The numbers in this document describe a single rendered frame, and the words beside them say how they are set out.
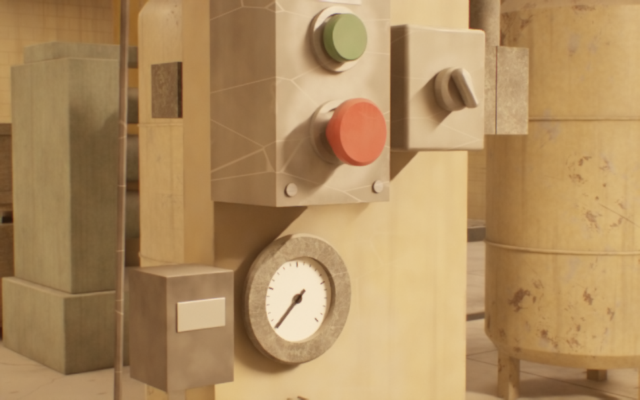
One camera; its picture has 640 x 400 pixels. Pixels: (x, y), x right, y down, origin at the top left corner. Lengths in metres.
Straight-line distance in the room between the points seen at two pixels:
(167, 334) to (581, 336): 5.02
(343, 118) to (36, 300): 6.53
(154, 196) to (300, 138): 3.52
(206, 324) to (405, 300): 0.20
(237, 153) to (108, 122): 6.13
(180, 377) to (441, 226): 0.26
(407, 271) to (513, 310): 4.96
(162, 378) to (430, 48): 0.28
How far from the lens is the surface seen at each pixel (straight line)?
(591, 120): 5.50
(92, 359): 6.81
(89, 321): 6.76
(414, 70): 0.69
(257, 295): 0.68
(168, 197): 4.03
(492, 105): 0.89
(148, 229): 4.20
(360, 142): 0.61
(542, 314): 5.63
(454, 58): 0.72
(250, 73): 0.63
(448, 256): 0.81
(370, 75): 0.65
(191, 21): 0.70
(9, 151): 7.96
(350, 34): 0.63
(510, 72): 0.91
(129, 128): 8.24
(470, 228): 7.10
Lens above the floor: 1.51
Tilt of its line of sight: 4 degrees down
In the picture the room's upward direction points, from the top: straight up
